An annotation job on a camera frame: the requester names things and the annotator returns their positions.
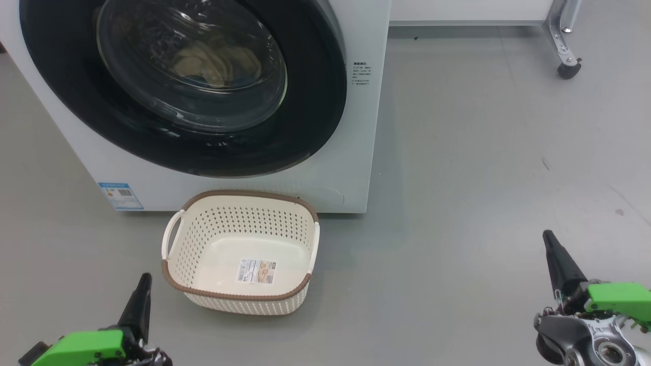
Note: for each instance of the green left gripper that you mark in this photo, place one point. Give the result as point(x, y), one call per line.
point(86, 348)

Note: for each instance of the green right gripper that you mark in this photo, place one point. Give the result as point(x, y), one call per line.
point(620, 299)

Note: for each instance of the grey washing machine door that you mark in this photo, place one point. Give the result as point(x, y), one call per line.
point(61, 91)

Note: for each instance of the white front-load washing machine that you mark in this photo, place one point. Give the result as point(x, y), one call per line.
point(356, 152)

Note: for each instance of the cream perforated laundry basket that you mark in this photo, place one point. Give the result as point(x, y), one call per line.
point(244, 300)

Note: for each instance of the blue energy label sticker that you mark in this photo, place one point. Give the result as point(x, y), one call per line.
point(121, 196)

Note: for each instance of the basket product sticker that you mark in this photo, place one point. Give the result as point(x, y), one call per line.
point(256, 271)

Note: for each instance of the white partition board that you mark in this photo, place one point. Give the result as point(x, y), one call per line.
point(468, 9)

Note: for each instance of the small black text label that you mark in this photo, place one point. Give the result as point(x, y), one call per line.
point(361, 74)

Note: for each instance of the grey caster leg frame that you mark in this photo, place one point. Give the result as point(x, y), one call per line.
point(562, 35)

